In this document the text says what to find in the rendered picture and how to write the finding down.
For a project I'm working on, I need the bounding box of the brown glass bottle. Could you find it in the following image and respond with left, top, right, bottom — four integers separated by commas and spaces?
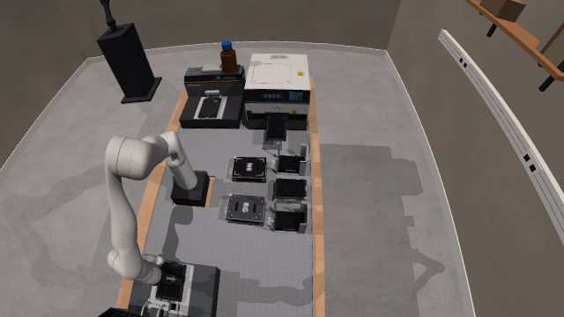
220, 50, 238, 74

